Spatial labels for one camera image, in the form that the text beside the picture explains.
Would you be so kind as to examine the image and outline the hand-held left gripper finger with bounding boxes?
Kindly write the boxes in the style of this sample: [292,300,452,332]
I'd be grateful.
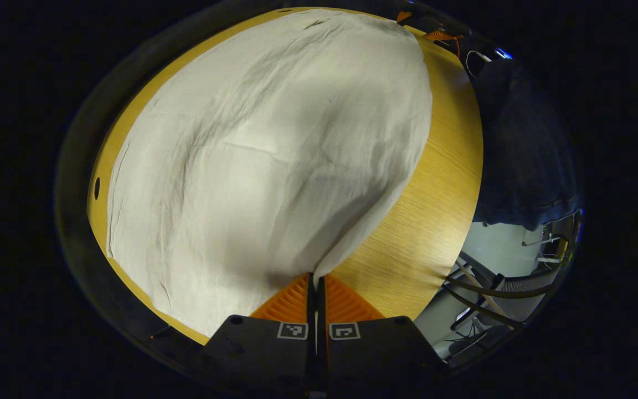
[200,272,317,397]
[317,274,447,395]

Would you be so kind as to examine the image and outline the white jeans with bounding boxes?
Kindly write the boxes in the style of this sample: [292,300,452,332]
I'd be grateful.
[106,8,434,339]

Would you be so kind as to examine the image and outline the person's dark clothing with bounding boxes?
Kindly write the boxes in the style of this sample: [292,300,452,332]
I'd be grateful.
[471,58,583,232]

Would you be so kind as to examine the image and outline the office chair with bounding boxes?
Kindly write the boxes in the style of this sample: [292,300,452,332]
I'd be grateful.
[414,249,574,367]

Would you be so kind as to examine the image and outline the thin white cable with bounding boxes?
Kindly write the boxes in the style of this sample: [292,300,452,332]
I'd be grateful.
[465,49,495,78]

